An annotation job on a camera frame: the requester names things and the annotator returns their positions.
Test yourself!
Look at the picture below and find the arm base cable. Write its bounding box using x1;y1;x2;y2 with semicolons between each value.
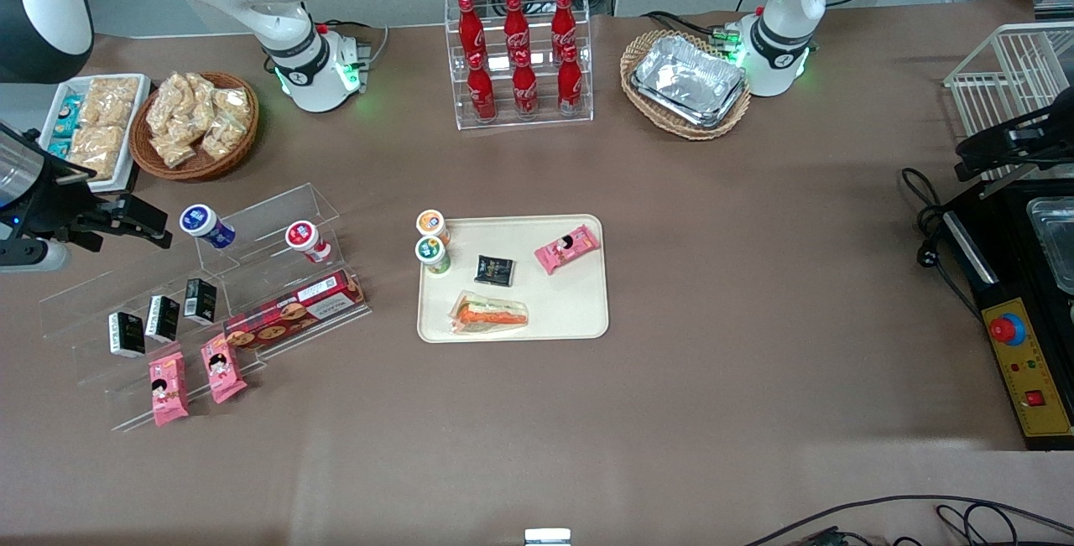
317;18;391;69
642;9;748;52

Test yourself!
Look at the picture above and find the small black carton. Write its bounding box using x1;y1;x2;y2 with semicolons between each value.
183;278;219;326
107;311;147;359
144;294;181;343

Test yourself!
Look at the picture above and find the black sealing machine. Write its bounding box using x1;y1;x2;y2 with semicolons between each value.
938;179;1074;452

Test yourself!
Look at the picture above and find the clear acrylic tiered stand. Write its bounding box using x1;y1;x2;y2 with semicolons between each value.
38;183;374;434

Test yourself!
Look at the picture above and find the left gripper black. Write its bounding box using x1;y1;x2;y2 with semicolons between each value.
955;90;1074;182

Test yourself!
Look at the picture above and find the dark brown wicker basket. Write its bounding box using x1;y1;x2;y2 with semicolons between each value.
129;70;261;183

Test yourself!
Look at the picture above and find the cream plastic tray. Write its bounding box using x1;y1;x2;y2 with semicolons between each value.
417;213;610;344

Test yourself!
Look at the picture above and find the red cola bottle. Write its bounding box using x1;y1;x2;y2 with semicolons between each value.
550;0;578;56
467;51;498;122
512;49;540;117
503;0;533;60
557;44;584;115
457;0;487;60

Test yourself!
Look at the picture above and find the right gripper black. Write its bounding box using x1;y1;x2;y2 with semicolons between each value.
7;152;174;250

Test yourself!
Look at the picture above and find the clear acrylic bottle rack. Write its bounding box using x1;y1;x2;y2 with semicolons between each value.
444;0;595;132

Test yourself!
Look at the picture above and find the pink snack packet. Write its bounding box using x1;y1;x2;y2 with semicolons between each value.
534;224;602;276
200;333;249;405
149;351;190;428

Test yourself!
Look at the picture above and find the black floor cable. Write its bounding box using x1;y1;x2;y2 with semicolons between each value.
743;494;1074;546
936;502;1020;546

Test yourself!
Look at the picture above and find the grey metal bar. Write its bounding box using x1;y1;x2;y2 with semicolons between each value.
978;175;1037;199

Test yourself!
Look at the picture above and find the white wire rack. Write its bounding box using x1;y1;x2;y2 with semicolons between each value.
943;22;1074;180

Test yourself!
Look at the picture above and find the white rectangular snack tray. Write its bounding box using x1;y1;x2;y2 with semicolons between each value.
38;74;153;195

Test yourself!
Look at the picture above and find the steel fryer handle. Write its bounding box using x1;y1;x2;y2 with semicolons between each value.
943;211;999;284

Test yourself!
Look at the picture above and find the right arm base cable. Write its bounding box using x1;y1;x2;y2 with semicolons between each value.
317;18;391;69

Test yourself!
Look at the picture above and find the clear bag of snacks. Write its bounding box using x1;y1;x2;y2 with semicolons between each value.
200;110;250;161
151;131;199;169
186;72;253;115
148;75;196;138

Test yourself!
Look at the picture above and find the orange lid yogurt cup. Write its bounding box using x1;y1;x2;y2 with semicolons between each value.
416;209;452;247

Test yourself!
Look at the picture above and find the blue lid yogurt cup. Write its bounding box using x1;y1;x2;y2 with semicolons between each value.
179;203;238;251

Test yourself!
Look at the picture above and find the green lid yogurt cup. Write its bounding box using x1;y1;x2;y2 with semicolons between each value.
414;236;453;277

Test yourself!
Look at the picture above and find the red lid yogurt cup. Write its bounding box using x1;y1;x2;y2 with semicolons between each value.
284;220;333;266

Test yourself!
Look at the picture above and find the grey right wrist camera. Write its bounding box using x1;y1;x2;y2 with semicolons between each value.
0;237;70;273

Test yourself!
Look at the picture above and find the clear pack of crackers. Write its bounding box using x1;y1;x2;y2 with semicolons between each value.
67;125;127;183
80;76;140;129

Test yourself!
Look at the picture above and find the left arm base cable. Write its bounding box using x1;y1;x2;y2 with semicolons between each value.
642;9;748;52

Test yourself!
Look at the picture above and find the light tan wicker basket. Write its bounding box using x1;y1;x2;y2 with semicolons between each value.
619;29;753;142

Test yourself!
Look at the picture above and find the steel pan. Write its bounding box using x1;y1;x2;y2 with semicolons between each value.
1025;196;1074;295

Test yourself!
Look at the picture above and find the small black snack packet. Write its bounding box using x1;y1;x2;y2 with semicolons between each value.
473;254;515;289

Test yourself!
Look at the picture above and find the red cookie box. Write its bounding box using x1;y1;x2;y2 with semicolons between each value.
222;268;368;352

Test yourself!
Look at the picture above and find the black power cable with plug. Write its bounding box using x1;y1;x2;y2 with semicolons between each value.
901;167;983;320

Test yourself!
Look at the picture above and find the sandwich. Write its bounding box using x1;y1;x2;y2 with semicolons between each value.
451;290;530;335

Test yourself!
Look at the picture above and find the aluminium foil container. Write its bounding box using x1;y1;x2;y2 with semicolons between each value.
629;34;748;129

